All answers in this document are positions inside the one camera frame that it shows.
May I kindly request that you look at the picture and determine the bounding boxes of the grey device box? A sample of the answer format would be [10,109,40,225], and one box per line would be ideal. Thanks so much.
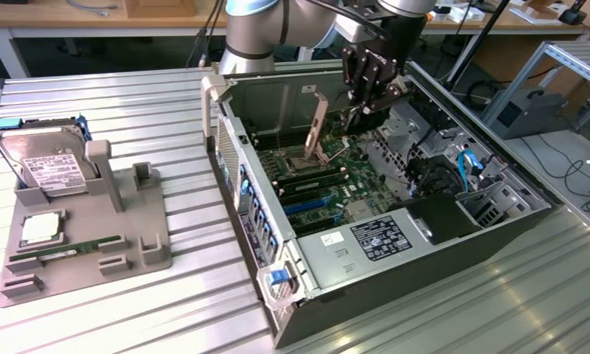
[486,88,569,140]

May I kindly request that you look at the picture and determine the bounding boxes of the CPU socket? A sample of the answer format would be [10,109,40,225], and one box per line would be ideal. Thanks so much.
[284,153,329,174]

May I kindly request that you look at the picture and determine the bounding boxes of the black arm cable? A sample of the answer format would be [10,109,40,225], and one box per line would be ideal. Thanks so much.
[317,0,393,41]

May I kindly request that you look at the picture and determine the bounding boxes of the green RAM stick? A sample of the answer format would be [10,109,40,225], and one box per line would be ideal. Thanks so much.
[13,235,122,260]

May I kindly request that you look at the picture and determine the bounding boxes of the grey and black PC case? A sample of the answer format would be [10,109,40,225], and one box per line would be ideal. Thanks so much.
[200,60,566,350]

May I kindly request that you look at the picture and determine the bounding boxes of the hanging grey cable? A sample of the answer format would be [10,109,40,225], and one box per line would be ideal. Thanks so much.
[184,0,228,69]

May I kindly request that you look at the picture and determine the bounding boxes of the silver perforated drive cage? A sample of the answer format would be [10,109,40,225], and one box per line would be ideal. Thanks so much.
[370,97,478,174]

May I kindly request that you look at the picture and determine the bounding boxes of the coiled grey cable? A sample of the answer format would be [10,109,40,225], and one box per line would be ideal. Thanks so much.
[66,0,122,16]

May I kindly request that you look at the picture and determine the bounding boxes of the blue case latch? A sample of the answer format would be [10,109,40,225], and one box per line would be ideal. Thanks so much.
[264,270,290,286]

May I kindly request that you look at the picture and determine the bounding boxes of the aluminium profile frame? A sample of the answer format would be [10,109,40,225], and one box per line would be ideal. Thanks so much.
[480,39,590,130]

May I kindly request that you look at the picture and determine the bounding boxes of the hard disk with blue caddy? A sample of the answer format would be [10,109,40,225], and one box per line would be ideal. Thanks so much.
[0,114,102,198]

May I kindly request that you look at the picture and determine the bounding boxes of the grey plastic parts rack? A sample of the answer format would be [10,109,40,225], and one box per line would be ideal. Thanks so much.
[0,139,174,309]

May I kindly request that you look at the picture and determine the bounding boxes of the black plastic shroud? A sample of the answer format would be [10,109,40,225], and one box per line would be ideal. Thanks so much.
[405,194,484,245]

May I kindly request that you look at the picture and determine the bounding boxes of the wooden desk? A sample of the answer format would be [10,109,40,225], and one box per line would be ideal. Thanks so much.
[0,0,590,78]

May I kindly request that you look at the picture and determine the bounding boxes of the blue expansion slot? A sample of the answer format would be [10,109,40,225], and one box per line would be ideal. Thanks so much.
[281,198,329,215]

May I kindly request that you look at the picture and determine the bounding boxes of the black tripod pole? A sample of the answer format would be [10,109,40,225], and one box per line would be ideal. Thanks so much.
[445,0,512,84]

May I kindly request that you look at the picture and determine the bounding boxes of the black desk device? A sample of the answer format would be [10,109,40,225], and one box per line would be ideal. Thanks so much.
[558,0,590,25]

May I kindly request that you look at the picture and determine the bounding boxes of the black cable tangle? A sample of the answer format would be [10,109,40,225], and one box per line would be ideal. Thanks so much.
[521,132,590,218]

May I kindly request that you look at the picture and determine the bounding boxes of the grey power supply unit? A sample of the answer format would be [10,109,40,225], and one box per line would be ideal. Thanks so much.
[294,208,437,292]

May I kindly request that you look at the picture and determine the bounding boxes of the silver chipset heatsink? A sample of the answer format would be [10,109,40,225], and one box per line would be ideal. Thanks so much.
[346,201,376,219]

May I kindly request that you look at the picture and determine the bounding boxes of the silver disk bay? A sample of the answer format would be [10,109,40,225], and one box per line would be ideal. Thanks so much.
[454,176,540,230]

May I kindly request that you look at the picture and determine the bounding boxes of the blue disk wire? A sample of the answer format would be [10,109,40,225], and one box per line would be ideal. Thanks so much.
[456,149,484,195]

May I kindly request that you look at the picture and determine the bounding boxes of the wooden box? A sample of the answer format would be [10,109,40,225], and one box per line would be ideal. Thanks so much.
[125,0,197,18]

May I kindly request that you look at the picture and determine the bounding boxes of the white small box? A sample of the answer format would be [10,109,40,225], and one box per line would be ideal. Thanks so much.
[446,7,486,22]

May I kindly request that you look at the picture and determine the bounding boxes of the silver CPU chip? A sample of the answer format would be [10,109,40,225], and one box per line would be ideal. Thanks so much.
[20,215,64,244]

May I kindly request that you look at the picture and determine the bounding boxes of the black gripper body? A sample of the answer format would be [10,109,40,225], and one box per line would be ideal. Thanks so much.
[364,15,429,74]

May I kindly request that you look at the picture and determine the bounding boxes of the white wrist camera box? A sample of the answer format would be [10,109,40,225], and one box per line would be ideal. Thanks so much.
[333,13,378,44]

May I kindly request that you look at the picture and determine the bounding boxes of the installed black RAM stick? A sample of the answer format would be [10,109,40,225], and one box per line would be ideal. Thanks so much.
[278,172,349,197]

